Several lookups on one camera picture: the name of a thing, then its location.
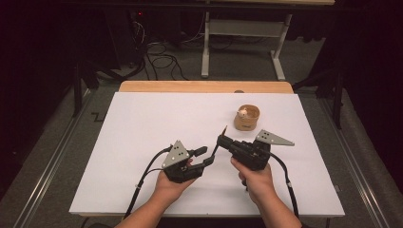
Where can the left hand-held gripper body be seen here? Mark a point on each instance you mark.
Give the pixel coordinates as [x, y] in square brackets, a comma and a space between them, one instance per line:
[177, 161]

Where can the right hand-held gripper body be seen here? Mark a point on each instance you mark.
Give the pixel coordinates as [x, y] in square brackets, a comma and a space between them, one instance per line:
[253, 155]

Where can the thin black orange-tipped brush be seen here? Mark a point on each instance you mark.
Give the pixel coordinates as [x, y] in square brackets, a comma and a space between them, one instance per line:
[215, 149]

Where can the wooden brush holder cup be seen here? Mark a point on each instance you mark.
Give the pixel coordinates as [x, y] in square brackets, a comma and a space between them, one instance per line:
[245, 122]

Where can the black makeup brush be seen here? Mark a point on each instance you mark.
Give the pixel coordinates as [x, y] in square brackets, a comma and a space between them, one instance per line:
[244, 185]

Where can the person's left hand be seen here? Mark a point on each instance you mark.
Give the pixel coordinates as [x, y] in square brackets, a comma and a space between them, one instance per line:
[171, 186]

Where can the person's right hand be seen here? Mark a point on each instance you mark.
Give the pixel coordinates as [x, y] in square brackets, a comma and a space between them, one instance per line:
[258, 182]

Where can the white board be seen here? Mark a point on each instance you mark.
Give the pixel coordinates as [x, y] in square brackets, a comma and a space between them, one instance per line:
[126, 142]

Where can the black metal stand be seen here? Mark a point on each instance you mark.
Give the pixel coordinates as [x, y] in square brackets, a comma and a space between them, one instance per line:
[77, 88]
[337, 95]

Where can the metal floor rail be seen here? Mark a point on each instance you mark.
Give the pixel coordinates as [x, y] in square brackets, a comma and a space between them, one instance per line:
[47, 177]
[358, 164]

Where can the white desk frame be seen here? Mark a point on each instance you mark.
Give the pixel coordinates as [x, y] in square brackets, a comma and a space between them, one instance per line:
[244, 28]

